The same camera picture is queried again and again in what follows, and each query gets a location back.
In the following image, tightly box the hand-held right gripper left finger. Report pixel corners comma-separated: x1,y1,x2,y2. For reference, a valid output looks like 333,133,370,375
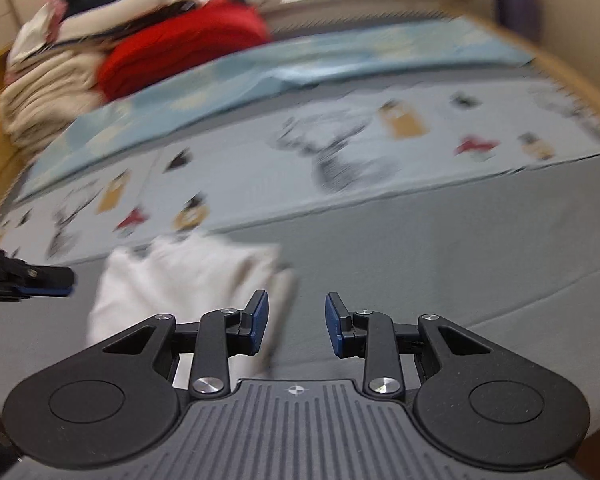
102,290,270,398

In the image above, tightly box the pink cloth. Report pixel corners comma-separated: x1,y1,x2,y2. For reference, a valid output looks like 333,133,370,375
44,0,70,42

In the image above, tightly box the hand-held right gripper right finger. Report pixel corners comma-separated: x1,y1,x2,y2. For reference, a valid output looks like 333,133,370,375
325,292,501,400

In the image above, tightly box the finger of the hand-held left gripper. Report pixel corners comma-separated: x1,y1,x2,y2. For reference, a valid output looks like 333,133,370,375
0,247,76,302

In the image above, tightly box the white pillow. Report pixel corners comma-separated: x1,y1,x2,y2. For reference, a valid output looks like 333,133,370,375
62,0,217,38

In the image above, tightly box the deer printed cloth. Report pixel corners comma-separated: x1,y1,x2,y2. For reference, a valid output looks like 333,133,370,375
0,75,600,264

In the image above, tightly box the light blue sheet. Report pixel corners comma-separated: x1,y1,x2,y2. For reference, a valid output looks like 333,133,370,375
17,15,536,202

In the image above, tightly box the white long-sleeved shirt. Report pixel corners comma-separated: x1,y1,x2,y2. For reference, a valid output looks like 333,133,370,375
87,236,297,378

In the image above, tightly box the purple box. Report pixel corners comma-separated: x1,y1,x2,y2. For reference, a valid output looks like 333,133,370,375
492,0,544,39

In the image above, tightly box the cream folded blanket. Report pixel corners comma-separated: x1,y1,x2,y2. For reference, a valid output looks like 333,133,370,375
0,49,112,157

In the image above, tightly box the white folded cloth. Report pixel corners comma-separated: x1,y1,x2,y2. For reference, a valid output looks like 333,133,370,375
7,7,57,67

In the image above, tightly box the red folded quilt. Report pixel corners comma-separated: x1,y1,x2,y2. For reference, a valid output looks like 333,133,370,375
97,0,274,104

